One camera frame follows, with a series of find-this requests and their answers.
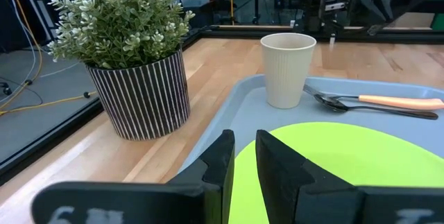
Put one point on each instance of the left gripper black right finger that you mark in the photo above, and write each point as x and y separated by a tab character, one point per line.
281	182

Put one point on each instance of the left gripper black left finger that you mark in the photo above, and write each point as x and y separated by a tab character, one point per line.
208	179

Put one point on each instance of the lime green plate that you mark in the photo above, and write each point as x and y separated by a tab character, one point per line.
347	151

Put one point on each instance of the black spoon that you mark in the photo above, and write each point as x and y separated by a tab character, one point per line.
333	105

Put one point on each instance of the beige ribbed cup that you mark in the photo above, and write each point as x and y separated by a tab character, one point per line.
287	75

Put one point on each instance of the grey plastic tray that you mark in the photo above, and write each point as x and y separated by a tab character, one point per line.
249	113

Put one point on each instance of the potted plant in striped pot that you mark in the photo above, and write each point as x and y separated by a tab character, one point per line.
138	92

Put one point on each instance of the grey storage box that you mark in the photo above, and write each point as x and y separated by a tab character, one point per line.
194	0

